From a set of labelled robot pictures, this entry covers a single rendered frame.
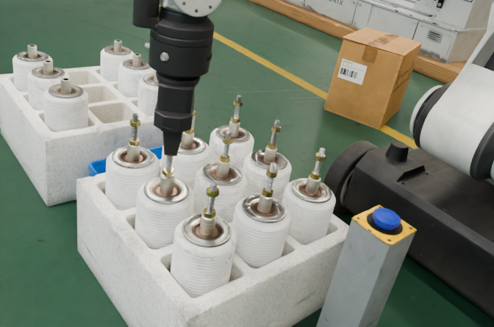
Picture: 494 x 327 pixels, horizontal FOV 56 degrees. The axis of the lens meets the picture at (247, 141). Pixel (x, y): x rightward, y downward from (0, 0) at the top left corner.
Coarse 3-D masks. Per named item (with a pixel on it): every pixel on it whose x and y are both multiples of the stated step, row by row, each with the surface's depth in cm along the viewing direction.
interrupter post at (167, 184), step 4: (164, 176) 76; (172, 176) 77; (164, 180) 76; (168, 180) 76; (172, 180) 76; (160, 184) 77; (164, 184) 76; (168, 184) 76; (172, 184) 77; (160, 188) 77; (164, 188) 77; (168, 188) 77; (172, 188) 77; (160, 192) 77; (164, 192) 77; (168, 192) 77; (172, 192) 78
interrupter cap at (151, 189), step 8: (152, 184) 78; (176, 184) 80; (184, 184) 80; (144, 192) 76; (152, 192) 76; (176, 192) 78; (184, 192) 78; (152, 200) 75; (160, 200) 75; (168, 200) 75; (176, 200) 75
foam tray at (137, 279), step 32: (160, 160) 100; (96, 192) 86; (96, 224) 85; (128, 224) 80; (96, 256) 88; (128, 256) 76; (160, 256) 74; (288, 256) 79; (320, 256) 82; (128, 288) 79; (160, 288) 69; (224, 288) 70; (256, 288) 73; (288, 288) 80; (320, 288) 89; (128, 320) 82; (160, 320) 71; (192, 320) 65; (224, 320) 71; (256, 320) 78; (288, 320) 86
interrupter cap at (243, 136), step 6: (222, 126) 102; (228, 126) 102; (216, 132) 99; (222, 132) 100; (240, 132) 101; (246, 132) 101; (222, 138) 97; (234, 138) 98; (240, 138) 98; (246, 138) 99
